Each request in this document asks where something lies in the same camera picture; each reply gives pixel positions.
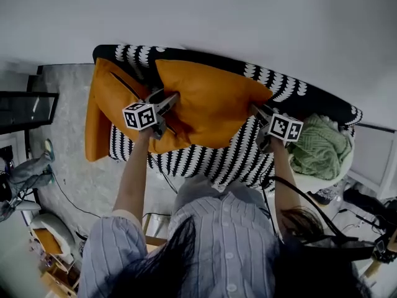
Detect black floor cable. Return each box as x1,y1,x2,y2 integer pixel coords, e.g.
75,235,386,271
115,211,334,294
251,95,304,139
51,172,103,219

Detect black white patterned sofa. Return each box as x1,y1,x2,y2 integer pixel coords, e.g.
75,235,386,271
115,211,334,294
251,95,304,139
85,43,364,194

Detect orange-brown panel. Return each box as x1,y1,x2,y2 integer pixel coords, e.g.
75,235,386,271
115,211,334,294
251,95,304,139
33,228,65,256

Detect person's striped light blue shirt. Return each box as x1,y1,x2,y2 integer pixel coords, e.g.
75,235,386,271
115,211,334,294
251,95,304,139
77,191,280,298

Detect white round basket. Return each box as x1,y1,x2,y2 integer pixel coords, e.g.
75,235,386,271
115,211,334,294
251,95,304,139
288,125,356,194

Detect person's right forearm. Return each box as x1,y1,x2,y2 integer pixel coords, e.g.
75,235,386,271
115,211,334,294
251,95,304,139
269,138,306,238

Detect black white patterned sofa cover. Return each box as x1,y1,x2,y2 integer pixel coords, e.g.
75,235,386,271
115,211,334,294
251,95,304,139
92,43,364,192

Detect white cabinet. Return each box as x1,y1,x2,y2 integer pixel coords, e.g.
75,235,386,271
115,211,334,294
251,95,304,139
347,122,397,201

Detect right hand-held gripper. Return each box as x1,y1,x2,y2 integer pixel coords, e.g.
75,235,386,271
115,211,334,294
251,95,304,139
250,104,304,153

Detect person's light grey trousers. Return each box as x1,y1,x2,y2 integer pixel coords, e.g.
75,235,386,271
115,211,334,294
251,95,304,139
173,174,264,217

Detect green knitted blanket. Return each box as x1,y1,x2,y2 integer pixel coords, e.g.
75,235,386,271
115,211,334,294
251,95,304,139
290,113,353,181

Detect person's left forearm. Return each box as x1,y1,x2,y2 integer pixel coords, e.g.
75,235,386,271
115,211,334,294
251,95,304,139
112,129,156,226

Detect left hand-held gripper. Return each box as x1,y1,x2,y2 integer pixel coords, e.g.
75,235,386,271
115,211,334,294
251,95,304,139
122,88,181,141

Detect grey armchair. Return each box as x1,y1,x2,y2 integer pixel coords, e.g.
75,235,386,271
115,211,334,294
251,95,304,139
29,212,77,265

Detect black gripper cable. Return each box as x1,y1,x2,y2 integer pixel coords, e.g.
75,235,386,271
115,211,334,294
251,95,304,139
260,175,351,239

